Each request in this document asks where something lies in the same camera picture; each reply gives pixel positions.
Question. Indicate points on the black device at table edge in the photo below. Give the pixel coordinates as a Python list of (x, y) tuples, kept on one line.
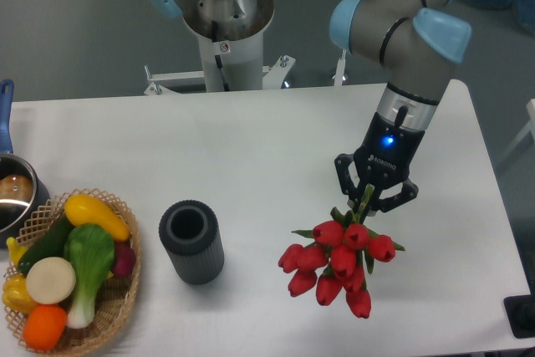
[(520, 315)]

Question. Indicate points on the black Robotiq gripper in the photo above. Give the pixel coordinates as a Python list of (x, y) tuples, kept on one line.
[(389, 145)]

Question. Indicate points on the yellow bell pepper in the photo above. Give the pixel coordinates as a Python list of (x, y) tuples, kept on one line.
[(16, 296)]

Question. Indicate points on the dark grey ribbed vase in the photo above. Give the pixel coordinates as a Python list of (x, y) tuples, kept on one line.
[(189, 232)]

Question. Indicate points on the dark green cucumber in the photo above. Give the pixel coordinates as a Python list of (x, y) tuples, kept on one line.
[(50, 244)]

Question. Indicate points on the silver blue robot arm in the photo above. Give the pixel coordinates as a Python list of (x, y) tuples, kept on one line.
[(413, 39)]

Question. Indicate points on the cream round bun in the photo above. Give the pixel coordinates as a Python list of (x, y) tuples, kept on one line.
[(50, 280)]

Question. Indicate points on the yellow squash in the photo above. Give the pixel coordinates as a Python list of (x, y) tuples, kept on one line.
[(81, 209)]

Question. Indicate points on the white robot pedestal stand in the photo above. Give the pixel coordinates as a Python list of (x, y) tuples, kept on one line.
[(226, 66)]

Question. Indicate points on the woven wicker basket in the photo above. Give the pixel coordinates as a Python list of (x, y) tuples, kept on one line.
[(115, 300)]

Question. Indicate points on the red tulip bouquet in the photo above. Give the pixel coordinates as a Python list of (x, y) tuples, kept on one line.
[(342, 251)]

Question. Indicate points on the dark red radish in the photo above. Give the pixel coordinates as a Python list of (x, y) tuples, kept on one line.
[(124, 262)]

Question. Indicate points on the orange fruit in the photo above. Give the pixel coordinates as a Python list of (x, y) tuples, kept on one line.
[(44, 327)]

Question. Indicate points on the white furniture frame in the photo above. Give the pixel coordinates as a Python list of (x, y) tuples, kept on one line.
[(520, 142)]

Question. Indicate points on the green bok choy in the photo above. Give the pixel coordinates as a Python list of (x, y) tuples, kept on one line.
[(91, 252)]

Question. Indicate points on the blue handled saucepan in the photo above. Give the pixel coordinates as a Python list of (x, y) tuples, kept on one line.
[(22, 192)]

